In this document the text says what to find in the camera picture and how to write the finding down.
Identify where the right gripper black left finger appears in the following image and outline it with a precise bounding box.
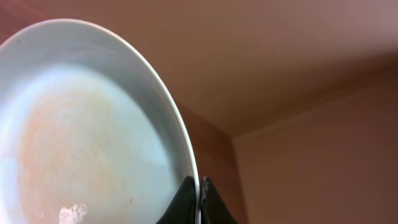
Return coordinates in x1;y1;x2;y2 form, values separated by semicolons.
156;176;197;224

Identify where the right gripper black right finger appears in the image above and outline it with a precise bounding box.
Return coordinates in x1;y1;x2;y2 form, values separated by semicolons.
199;176;238;224

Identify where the light blue plate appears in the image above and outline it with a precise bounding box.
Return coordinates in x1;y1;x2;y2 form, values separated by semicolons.
1;19;199;223

